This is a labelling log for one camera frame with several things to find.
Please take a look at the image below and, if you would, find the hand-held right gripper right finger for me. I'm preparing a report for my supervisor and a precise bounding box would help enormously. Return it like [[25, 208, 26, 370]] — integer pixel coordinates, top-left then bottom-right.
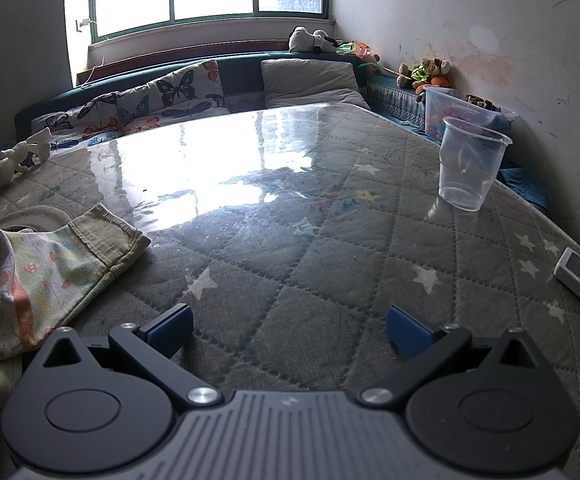
[[359, 305, 548, 406]]

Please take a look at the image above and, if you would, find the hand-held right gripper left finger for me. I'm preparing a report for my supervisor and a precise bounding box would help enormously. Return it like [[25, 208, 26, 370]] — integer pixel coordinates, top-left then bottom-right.
[[35, 304, 225, 407]]

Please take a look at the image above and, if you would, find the pastel patterned children's shirt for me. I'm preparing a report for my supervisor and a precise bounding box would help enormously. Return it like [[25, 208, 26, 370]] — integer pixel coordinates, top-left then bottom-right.
[[0, 203, 151, 411]]

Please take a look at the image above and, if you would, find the grey quilted star table cover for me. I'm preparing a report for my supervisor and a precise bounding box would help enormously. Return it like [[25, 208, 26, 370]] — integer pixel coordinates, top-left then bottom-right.
[[0, 101, 580, 480]]

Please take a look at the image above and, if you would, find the clear plastic cup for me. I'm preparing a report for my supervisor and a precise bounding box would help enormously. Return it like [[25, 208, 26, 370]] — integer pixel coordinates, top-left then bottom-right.
[[438, 116, 514, 212]]

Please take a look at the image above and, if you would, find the butterfly print pillow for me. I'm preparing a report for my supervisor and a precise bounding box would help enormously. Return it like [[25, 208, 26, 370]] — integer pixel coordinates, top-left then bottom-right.
[[117, 59, 231, 126], [30, 92, 161, 153]]

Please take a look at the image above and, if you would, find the white plush rabbit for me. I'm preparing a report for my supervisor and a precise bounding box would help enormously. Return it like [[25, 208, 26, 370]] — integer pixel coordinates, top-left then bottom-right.
[[0, 127, 53, 211]]

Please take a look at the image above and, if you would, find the clear plastic storage box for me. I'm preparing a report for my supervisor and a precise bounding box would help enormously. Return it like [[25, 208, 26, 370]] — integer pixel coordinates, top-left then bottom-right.
[[422, 85, 518, 143]]

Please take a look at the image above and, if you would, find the teal sofa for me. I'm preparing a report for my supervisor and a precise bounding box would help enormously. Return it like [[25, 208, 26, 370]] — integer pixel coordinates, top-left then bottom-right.
[[0, 50, 553, 211]]

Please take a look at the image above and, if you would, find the brown teddy bear toy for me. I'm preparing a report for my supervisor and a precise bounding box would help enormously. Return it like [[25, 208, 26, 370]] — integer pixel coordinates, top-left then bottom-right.
[[397, 57, 453, 92]]

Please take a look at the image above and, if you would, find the grey pillow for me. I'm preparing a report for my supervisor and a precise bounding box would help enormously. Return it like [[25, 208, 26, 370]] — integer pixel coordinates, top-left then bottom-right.
[[260, 58, 371, 111]]

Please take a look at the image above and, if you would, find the colourful plush toy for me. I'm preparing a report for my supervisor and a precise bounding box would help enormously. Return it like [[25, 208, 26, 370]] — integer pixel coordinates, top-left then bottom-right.
[[339, 41, 381, 73]]

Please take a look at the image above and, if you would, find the panda plush toy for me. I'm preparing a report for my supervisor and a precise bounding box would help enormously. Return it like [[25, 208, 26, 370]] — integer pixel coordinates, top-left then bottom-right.
[[288, 26, 341, 55]]

